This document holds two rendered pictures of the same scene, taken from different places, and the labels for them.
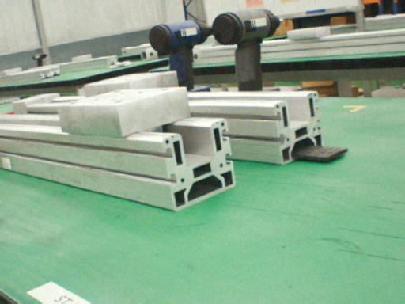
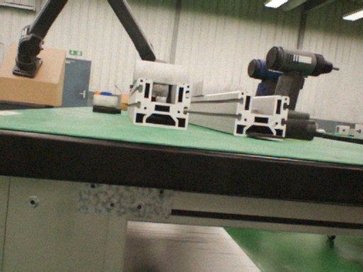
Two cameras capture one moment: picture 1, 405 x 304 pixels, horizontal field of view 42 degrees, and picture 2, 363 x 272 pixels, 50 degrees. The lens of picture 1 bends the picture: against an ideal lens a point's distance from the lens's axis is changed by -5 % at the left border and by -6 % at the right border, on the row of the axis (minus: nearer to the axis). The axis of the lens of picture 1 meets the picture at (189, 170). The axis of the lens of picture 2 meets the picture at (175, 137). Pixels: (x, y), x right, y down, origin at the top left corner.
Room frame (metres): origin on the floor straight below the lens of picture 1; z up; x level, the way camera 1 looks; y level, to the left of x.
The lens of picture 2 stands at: (0.03, -0.40, 0.81)
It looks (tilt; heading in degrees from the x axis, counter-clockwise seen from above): 4 degrees down; 30
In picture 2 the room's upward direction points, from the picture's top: 7 degrees clockwise
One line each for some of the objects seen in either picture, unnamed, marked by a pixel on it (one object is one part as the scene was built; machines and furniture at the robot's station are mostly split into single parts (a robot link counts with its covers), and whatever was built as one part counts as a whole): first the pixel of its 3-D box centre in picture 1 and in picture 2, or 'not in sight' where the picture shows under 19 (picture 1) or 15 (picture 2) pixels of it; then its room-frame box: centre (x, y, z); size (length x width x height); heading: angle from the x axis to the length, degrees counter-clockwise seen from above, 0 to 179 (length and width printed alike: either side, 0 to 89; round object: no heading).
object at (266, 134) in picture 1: (135, 119); (213, 112); (1.06, 0.09, 0.82); 0.80 x 0.10 x 0.09; 39
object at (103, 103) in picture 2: not in sight; (108, 104); (1.08, 0.51, 0.81); 0.10 x 0.08 x 0.06; 129
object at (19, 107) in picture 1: (34, 116); not in sight; (1.40, 0.38, 0.83); 0.12 x 0.09 x 0.10; 129
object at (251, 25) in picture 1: (260, 66); (300, 95); (1.03, -0.16, 0.89); 0.20 x 0.08 x 0.22; 138
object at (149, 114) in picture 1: (122, 120); (158, 82); (0.75, 0.08, 0.87); 0.16 x 0.11 x 0.07; 39
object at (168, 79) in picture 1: (130, 95); (215, 95); (1.06, 0.09, 0.87); 0.16 x 0.11 x 0.07; 39
